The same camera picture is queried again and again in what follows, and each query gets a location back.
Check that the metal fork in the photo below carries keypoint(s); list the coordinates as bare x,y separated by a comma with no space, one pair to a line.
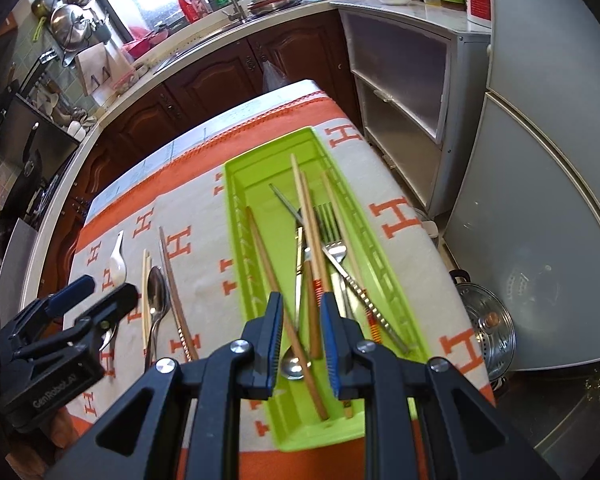
325,220

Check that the grey cabinet with frosted doors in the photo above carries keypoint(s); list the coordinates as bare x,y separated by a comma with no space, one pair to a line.
405,80

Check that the pink plastic basin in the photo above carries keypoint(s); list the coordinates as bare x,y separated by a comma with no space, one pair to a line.
142,42

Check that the light wooden cutting board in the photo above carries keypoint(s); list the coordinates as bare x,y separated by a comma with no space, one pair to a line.
102,67

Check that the red spray bottle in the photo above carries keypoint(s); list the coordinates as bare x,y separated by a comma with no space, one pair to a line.
187,5

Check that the steel steamer pot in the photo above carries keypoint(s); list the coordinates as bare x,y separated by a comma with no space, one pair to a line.
485,325

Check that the large round metal spoon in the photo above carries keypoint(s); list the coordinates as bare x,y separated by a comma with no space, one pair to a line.
157,285

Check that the white kitchen countertop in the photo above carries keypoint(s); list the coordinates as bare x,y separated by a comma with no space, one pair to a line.
410,10

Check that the orange beige printed blanket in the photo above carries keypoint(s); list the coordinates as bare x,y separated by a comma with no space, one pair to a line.
200,260

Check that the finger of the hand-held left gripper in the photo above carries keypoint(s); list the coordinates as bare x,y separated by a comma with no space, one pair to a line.
115,305
70,292

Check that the stainless steel stove shield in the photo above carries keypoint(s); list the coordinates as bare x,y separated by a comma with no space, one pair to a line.
45,145

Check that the small metal spoon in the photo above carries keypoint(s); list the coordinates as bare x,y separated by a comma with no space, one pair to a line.
110,337

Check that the hanging steel pots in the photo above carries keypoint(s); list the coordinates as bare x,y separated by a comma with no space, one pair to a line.
70,15

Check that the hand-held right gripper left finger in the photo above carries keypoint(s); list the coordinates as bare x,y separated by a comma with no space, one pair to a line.
275,345

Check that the grey refrigerator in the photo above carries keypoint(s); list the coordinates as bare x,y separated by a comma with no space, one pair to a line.
555,160

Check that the green plastic utensil tray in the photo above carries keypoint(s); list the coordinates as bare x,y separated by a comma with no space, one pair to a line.
280,260

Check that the dark wooden kitchen cabinets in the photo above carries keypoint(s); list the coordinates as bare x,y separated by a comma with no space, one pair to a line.
205,80

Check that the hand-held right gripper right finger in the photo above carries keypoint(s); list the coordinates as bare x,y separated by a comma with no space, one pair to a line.
330,345

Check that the steel kitchen sink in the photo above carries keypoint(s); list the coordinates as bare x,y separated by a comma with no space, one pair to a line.
205,42

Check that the white ceramic soup spoon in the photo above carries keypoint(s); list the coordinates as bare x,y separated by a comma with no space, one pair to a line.
117,262

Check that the black frying pan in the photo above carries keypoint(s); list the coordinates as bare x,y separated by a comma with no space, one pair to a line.
30,170

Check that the white plastic bag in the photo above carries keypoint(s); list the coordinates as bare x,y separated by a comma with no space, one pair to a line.
275,77

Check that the steel panel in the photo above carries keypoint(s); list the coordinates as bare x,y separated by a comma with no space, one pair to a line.
15,265

